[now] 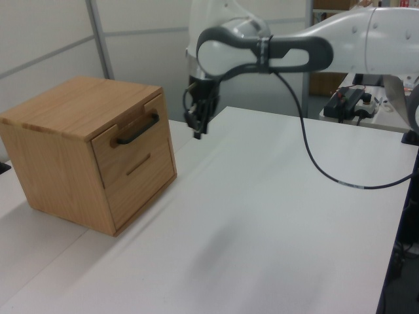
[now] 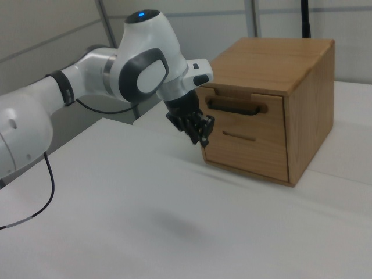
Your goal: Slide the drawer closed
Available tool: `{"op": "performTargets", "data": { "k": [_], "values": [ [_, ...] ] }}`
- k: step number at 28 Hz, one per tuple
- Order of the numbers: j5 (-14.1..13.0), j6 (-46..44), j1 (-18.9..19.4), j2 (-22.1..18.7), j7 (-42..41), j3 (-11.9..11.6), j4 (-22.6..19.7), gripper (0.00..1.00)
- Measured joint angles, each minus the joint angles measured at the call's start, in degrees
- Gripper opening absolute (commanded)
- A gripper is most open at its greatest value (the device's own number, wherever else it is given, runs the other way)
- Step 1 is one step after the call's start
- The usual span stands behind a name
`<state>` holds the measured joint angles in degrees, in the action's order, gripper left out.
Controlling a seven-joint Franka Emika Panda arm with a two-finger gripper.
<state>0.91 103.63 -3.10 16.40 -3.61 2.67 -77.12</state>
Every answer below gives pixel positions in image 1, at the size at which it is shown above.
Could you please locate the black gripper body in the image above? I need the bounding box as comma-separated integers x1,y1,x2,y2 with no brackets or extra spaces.
188,75,221,114

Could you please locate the light wooden drawer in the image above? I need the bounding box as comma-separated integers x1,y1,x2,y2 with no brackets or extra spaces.
90,94,176,190

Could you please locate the light wooden cabinet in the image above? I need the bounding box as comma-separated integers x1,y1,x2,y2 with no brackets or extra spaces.
0,75,178,237

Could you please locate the black power supply box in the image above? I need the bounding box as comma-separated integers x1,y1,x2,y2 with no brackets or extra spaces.
323,86,365,124

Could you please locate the white emergency stop box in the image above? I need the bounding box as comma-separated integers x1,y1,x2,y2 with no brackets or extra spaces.
354,93,381,119

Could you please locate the black metal drawer handle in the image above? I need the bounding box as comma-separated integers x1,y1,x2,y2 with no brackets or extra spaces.
116,112,160,145

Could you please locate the black hanging arm cable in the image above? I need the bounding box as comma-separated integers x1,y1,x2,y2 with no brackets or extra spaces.
270,70,415,191

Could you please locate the grey partition post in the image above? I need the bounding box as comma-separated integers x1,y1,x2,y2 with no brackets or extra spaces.
85,0,114,80

